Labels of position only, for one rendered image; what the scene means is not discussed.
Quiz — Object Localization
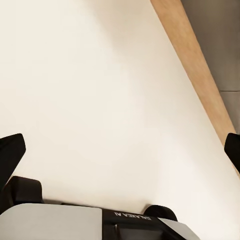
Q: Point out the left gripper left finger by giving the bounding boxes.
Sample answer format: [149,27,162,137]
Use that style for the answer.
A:
[0,133,26,193]

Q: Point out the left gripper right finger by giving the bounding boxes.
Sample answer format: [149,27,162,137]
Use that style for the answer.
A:
[224,132,240,173]

